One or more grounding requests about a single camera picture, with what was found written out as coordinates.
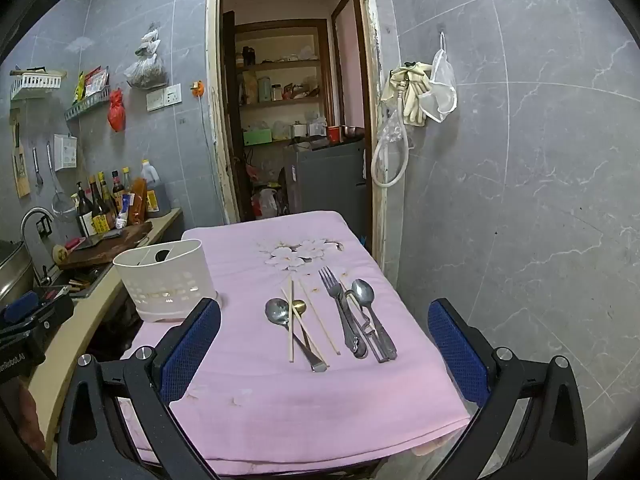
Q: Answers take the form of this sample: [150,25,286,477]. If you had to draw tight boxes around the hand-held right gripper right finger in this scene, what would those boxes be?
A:
[427,298,590,480]

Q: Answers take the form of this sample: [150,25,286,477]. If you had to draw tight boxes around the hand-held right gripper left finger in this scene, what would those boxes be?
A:
[56,297,222,480]

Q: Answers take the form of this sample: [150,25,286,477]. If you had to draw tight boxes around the white plastic utensil holder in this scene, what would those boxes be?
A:
[112,238,218,323]

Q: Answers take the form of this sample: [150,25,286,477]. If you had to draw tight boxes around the steel table knife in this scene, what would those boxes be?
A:
[341,289,388,364]

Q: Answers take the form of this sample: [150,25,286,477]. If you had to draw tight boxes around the steel spoon round bowl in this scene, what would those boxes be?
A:
[264,298,328,373]

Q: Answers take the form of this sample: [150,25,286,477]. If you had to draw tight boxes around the steel spoon oval bowl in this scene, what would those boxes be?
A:
[351,278,399,362]

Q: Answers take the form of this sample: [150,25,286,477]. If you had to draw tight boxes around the gold spoon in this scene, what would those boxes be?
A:
[290,299,313,341]

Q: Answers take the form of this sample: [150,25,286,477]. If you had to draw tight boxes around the steel fork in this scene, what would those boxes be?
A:
[318,266,368,359]

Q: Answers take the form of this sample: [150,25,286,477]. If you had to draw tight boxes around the person's left hand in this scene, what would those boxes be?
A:
[14,375,47,453]

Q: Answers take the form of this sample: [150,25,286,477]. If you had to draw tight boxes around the steel pot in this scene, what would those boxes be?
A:
[0,240,36,311]

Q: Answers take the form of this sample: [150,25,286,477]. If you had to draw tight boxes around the pink floral tablecloth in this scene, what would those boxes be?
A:
[120,210,473,476]

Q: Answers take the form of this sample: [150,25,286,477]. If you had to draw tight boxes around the steel faucet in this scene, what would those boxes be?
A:
[20,207,56,286]

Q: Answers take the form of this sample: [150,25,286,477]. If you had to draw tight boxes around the wooden cutting board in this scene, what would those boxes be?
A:
[62,221,153,269]

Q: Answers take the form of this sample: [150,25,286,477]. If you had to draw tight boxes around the row of sauce bottles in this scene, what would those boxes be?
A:
[74,166,133,237]

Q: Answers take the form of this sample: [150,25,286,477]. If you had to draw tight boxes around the orange seasoning pouch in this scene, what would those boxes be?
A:
[129,178,148,226]

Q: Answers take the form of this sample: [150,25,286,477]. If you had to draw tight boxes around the large oil jug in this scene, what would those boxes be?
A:
[140,160,172,218]

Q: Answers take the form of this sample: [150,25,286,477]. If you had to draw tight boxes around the hanging wooden board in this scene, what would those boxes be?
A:
[10,110,32,198]

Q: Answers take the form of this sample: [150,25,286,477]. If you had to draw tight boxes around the gray cabinet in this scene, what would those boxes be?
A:
[282,139,367,248]

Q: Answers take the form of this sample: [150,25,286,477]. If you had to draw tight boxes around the clear plastic bag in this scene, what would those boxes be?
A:
[377,105,416,153]

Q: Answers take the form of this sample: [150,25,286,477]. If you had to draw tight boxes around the red plastic bag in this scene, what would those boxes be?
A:
[108,88,127,133]

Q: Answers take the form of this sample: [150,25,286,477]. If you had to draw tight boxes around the cream rubber gloves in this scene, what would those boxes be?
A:
[381,61,433,127]

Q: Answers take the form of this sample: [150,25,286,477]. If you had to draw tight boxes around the red snack packet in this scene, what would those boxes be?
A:
[84,66,109,97]

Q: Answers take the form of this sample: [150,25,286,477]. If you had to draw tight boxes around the white mesh bag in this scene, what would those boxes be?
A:
[419,49,458,123]

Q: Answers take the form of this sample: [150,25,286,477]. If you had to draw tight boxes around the bag of dried goods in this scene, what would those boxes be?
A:
[123,22,169,89]

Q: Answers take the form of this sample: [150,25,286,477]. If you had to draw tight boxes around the wooden shelf unit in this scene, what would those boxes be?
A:
[232,20,333,146]

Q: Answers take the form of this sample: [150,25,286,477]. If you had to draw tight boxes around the cleaver with red handle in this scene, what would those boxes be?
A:
[65,230,126,252]

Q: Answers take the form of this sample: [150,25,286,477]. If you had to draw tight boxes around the wire strainer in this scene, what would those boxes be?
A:
[46,142,76,222]

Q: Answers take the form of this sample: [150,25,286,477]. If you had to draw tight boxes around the white wall box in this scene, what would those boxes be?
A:
[53,133,78,171]

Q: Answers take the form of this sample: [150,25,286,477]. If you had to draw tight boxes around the white hose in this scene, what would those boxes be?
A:
[371,87,413,189]

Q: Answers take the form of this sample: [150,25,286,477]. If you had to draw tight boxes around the thin wall cable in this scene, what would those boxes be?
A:
[199,95,223,226]

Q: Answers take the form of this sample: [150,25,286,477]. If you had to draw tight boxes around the metal wall rack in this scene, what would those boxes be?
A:
[64,85,112,122]

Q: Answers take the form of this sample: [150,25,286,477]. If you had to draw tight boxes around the worn door frame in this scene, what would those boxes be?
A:
[205,0,391,271]

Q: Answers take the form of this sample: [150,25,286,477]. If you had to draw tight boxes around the white plastic wall rack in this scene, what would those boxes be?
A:
[10,67,67,101]

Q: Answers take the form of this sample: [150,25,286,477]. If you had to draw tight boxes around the white wall socket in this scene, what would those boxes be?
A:
[146,85,183,112]

